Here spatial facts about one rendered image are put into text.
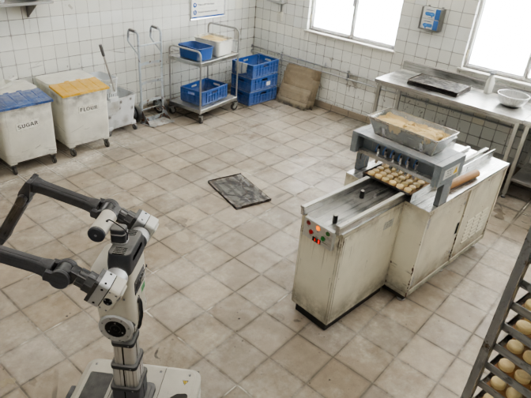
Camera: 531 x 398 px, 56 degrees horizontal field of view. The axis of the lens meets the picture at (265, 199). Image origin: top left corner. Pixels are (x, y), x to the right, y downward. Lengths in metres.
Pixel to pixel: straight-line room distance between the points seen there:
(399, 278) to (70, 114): 3.71
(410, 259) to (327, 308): 0.73
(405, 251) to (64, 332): 2.41
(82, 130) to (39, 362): 2.99
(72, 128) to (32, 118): 0.46
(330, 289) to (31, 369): 1.92
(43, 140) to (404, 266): 3.77
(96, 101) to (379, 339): 3.84
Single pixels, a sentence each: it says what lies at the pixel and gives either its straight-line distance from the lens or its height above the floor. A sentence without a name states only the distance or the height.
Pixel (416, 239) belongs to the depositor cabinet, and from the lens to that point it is 3.67.
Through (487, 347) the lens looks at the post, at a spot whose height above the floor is 1.32.
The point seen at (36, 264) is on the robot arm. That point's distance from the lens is 2.06.
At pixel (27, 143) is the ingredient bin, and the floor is 0.31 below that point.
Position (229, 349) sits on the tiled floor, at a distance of 3.44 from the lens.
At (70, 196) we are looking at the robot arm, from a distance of 2.42.
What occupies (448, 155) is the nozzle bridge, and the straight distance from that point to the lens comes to 3.57.
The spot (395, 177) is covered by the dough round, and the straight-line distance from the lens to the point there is 3.74.
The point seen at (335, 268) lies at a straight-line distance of 3.24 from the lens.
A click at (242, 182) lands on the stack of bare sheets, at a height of 0.02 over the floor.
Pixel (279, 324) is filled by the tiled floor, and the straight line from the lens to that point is 3.62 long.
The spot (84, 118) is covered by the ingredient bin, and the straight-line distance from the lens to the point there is 5.78.
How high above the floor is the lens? 2.52
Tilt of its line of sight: 30 degrees down
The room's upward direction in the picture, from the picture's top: 5 degrees clockwise
